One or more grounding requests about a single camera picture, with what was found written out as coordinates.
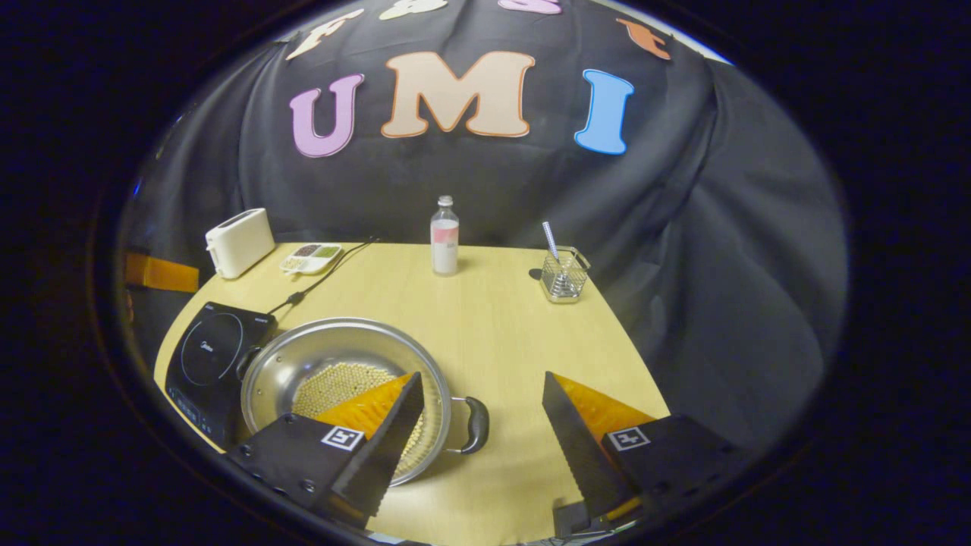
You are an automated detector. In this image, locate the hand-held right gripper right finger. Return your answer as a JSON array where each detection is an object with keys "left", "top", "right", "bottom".
[{"left": 543, "top": 372, "right": 752, "bottom": 522}]

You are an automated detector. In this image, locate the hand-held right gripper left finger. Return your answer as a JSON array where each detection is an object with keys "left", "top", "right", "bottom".
[{"left": 226, "top": 372, "right": 426, "bottom": 529}]

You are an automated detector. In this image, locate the black induction cooktop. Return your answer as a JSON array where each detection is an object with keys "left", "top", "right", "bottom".
[{"left": 165, "top": 301, "right": 279, "bottom": 450}]

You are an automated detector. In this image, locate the stainless steel pot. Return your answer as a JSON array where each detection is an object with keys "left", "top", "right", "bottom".
[{"left": 237, "top": 317, "right": 490, "bottom": 486}]

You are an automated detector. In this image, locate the white toaster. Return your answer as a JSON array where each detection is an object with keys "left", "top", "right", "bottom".
[{"left": 205, "top": 208, "right": 276, "bottom": 280}]

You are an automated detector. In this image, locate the pile of soybeans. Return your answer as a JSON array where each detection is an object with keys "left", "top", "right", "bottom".
[{"left": 292, "top": 362, "right": 426, "bottom": 479}]

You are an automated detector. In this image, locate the white divided dish of beans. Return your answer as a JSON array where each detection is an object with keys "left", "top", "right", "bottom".
[{"left": 279, "top": 243, "right": 344, "bottom": 275}]

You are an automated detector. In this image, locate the clear bottle with pink label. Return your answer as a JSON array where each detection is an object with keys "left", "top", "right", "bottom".
[{"left": 430, "top": 195, "right": 460, "bottom": 277}]

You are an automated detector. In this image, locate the black backdrop cloth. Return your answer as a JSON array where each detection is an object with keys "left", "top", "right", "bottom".
[{"left": 118, "top": 0, "right": 849, "bottom": 456}]

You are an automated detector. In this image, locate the black power cable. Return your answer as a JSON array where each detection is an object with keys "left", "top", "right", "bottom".
[{"left": 267, "top": 237, "right": 379, "bottom": 315}]

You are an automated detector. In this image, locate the wire mesh holder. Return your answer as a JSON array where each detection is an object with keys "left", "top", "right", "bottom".
[{"left": 540, "top": 246, "right": 591, "bottom": 304}]

